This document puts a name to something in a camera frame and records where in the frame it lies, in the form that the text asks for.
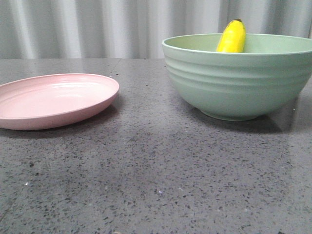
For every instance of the white pleated curtain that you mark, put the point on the white pleated curtain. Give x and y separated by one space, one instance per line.
74 29

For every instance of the yellow banana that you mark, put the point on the yellow banana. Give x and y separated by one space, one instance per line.
233 38

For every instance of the pink plate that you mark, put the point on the pink plate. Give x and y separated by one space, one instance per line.
56 100

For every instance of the green ribbed bowl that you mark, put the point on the green ribbed bowl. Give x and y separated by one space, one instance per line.
271 70

